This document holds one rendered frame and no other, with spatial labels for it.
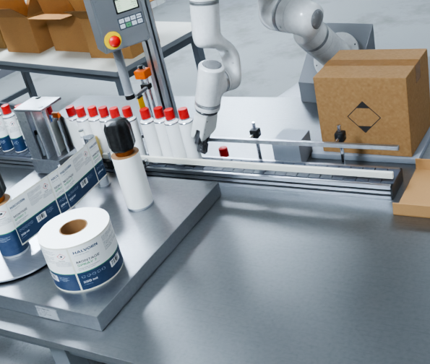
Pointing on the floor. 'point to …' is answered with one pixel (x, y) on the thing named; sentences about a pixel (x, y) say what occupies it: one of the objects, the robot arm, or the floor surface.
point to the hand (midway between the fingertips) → (202, 146)
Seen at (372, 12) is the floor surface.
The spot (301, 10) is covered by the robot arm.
